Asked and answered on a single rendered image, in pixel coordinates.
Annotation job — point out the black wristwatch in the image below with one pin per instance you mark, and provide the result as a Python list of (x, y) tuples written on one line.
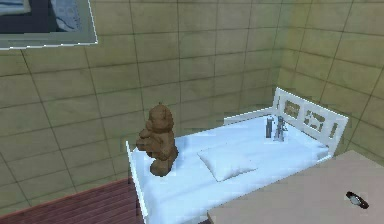
[(356, 199)]

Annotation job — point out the white pillow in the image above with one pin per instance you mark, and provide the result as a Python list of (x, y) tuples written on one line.
[(225, 163)]

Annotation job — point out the brown teddy bear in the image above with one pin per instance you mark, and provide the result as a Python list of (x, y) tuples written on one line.
[(160, 140)]

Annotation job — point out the beige table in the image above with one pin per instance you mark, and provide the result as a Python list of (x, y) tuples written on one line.
[(306, 193)]

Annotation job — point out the white framed window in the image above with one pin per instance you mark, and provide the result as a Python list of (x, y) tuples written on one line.
[(50, 20)]

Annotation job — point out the white bed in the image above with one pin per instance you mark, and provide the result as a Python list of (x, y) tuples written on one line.
[(200, 186)]

